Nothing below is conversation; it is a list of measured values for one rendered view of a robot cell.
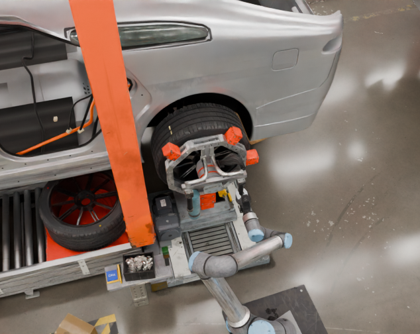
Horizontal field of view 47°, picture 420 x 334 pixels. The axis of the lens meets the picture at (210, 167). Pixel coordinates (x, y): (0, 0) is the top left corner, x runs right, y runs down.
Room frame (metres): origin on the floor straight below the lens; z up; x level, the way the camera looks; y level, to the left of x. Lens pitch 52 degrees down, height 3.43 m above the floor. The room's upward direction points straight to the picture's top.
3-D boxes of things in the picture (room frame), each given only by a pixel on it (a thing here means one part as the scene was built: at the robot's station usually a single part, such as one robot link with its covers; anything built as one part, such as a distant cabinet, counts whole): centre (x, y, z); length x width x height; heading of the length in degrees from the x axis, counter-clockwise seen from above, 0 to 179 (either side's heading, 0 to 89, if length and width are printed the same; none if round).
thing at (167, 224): (2.00, 0.34, 0.26); 0.42 x 0.18 x 0.35; 15
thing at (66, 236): (2.01, 0.92, 0.39); 0.66 x 0.66 x 0.24
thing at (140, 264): (1.46, 0.46, 0.51); 0.20 x 0.14 x 0.13; 97
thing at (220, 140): (2.02, 0.03, 0.85); 0.54 x 0.07 x 0.54; 105
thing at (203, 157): (1.87, 0.09, 1.03); 0.19 x 0.18 x 0.11; 15
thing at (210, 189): (1.95, 0.01, 0.85); 0.21 x 0.14 x 0.14; 15
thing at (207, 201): (2.06, 0.03, 0.48); 0.16 x 0.12 x 0.17; 15
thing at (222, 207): (2.18, 0.07, 0.32); 0.40 x 0.30 x 0.28; 105
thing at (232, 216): (2.18, 0.07, 0.13); 0.50 x 0.36 x 0.10; 105
